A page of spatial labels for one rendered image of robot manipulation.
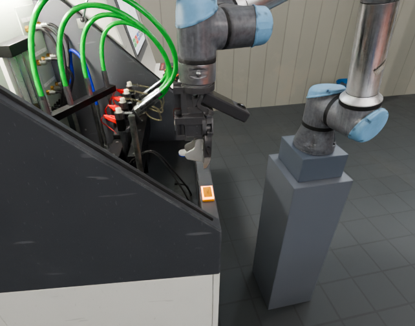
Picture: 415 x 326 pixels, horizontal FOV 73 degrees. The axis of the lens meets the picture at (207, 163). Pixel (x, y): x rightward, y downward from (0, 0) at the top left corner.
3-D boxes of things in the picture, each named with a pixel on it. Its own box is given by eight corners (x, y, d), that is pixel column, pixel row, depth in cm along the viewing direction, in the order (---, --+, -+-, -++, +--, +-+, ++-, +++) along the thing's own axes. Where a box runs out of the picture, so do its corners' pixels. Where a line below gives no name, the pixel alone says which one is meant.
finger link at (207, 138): (202, 150, 67) (202, 116, 62) (209, 150, 67) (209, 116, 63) (203, 161, 63) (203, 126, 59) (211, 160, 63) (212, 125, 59)
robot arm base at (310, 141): (320, 133, 115) (326, 110, 109) (342, 152, 102) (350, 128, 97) (286, 137, 112) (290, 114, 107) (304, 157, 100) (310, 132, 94)
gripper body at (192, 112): (176, 128, 67) (172, 77, 61) (211, 126, 68) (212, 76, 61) (176, 143, 61) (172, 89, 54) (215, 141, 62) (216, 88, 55)
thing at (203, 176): (218, 261, 76) (219, 218, 68) (202, 262, 76) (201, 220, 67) (200, 146, 128) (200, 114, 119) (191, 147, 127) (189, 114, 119)
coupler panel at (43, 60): (57, 108, 98) (26, 7, 81) (47, 108, 98) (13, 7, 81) (69, 95, 109) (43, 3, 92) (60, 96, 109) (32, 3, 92)
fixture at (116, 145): (145, 193, 94) (139, 154, 86) (115, 195, 93) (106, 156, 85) (152, 143, 122) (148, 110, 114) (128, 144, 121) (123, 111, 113)
